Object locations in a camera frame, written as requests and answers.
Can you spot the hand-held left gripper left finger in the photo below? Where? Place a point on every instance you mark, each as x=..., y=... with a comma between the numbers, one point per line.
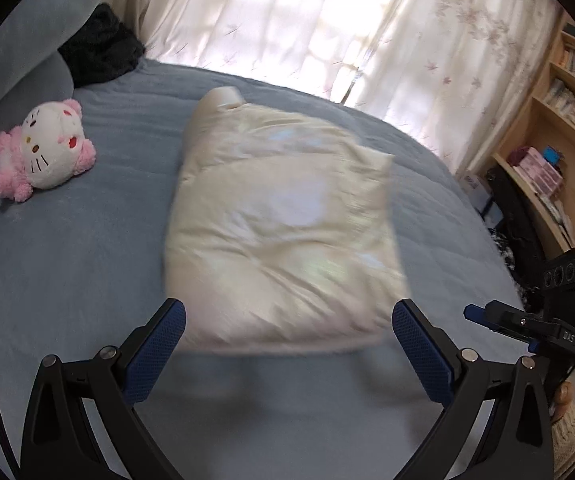
x=155, y=352

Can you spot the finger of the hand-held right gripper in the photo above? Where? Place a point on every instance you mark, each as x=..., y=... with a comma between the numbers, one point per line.
x=475, y=312
x=517, y=322

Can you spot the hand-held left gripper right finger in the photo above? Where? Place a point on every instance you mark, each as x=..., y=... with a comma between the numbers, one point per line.
x=422, y=355

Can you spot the white puffer jacket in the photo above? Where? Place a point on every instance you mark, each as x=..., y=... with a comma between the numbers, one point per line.
x=277, y=220

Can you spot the person's right forearm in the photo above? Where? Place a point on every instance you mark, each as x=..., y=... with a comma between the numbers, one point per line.
x=572, y=435

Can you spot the person's right hand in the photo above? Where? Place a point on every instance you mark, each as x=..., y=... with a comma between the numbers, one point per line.
x=564, y=397

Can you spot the black white patterned garment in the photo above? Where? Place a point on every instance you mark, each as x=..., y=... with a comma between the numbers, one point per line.
x=510, y=260

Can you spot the pile of papers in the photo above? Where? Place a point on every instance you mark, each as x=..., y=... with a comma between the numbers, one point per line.
x=555, y=215

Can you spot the black bag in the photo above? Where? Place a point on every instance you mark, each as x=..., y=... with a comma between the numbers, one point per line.
x=512, y=210

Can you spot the white cardboard box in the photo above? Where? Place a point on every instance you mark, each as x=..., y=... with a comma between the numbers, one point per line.
x=472, y=185

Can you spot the stack of pink boxes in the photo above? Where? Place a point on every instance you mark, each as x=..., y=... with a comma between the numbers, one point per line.
x=537, y=167

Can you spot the small blue box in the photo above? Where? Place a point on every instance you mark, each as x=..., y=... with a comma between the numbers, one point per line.
x=551, y=155

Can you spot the dark purple pouch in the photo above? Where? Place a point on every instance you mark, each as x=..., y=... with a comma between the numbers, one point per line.
x=517, y=156

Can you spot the wooden shelf unit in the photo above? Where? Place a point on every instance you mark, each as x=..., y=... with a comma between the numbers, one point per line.
x=520, y=125

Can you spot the pink white cat plush toy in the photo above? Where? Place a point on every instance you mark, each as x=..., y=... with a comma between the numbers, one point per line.
x=47, y=145

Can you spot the white floral curtain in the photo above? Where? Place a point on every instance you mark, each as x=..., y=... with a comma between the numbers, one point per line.
x=242, y=10
x=457, y=60

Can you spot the black fuzzy cloth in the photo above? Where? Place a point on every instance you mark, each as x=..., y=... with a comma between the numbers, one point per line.
x=102, y=45

